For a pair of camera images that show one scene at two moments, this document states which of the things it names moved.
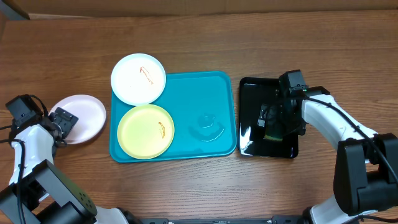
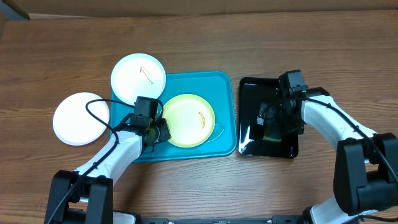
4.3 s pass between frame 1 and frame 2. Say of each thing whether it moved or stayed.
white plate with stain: stayed
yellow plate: moved
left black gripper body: moved
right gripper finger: stayed
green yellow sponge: stayed
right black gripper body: stayed
